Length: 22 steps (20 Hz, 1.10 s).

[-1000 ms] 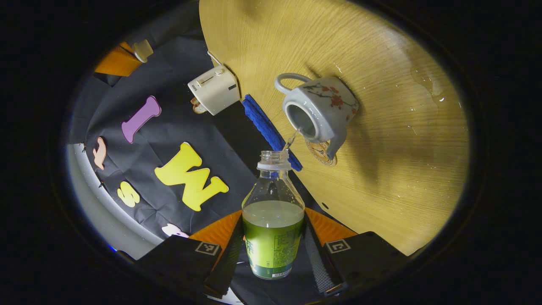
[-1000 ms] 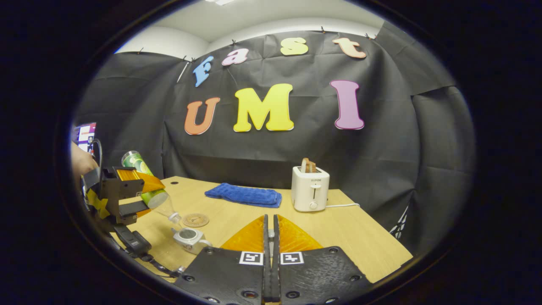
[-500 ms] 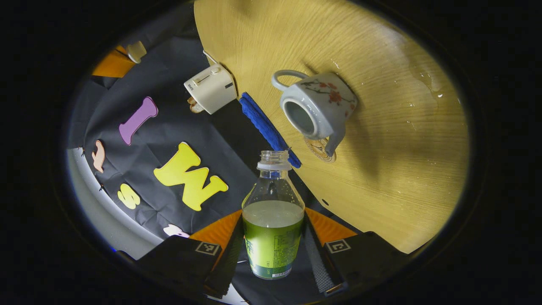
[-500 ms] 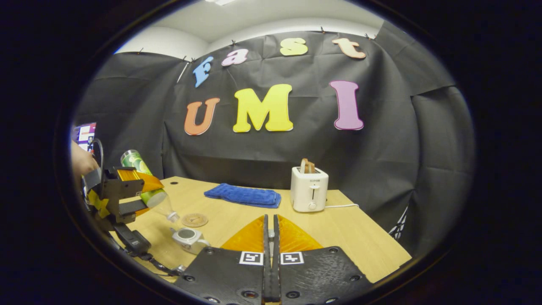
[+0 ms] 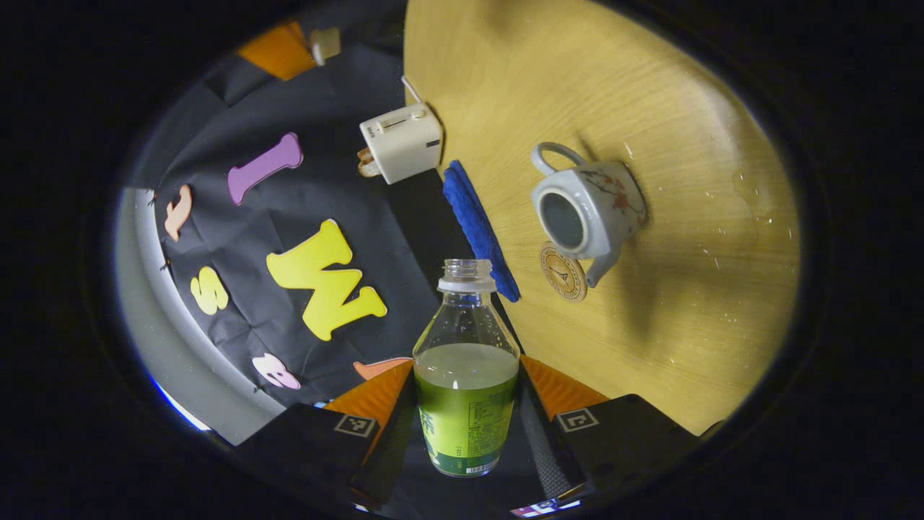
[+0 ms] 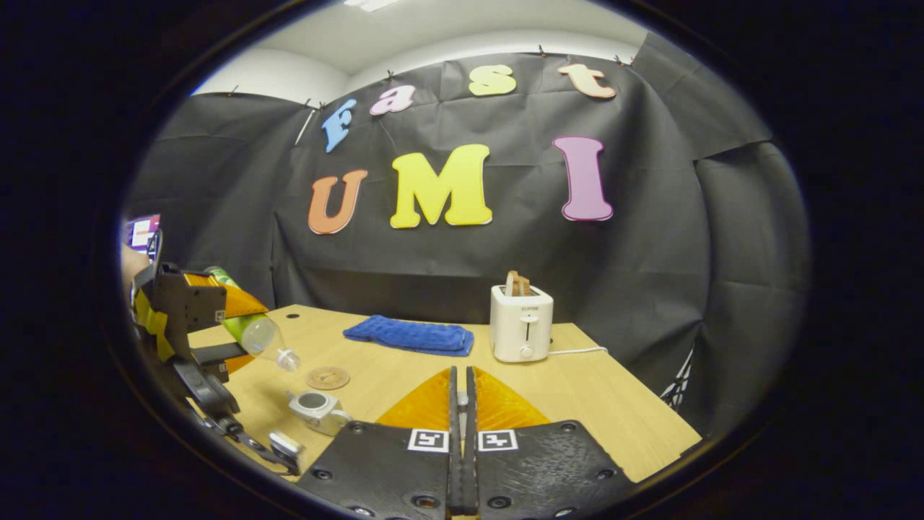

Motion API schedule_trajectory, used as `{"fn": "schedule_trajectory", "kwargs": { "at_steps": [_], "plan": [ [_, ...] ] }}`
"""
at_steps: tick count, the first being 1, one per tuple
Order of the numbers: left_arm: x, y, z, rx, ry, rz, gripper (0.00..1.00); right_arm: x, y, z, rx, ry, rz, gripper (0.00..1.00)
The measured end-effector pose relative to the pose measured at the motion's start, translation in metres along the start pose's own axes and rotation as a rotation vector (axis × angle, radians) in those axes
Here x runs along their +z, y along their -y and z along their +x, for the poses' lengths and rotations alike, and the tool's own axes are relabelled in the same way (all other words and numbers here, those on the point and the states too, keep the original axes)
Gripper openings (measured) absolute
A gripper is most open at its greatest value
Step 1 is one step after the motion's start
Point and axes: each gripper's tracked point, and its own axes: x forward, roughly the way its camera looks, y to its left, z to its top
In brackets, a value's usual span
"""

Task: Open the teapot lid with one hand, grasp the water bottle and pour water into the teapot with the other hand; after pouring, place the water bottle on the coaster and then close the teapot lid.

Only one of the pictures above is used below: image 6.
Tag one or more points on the computer monitor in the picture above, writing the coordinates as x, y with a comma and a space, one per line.
142, 232

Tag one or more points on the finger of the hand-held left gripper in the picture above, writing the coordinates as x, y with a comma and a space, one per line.
238, 302
220, 354

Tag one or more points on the white toaster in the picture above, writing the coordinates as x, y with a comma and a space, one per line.
521, 328

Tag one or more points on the ceiling light panel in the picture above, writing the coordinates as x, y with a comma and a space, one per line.
369, 3

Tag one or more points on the green label water bottle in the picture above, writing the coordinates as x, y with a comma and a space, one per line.
253, 332

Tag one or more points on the black white lattice panel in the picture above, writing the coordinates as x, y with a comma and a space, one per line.
678, 383

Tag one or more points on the blue folded towel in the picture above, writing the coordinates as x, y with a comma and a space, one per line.
408, 336

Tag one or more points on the round wooden coaster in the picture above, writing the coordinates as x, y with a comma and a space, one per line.
327, 378

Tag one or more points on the toast bread slice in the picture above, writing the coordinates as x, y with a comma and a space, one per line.
518, 283

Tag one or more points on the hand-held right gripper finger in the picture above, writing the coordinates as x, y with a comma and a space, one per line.
471, 448
455, 448

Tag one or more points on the white ceramic teacup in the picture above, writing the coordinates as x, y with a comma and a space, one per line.
317, 413

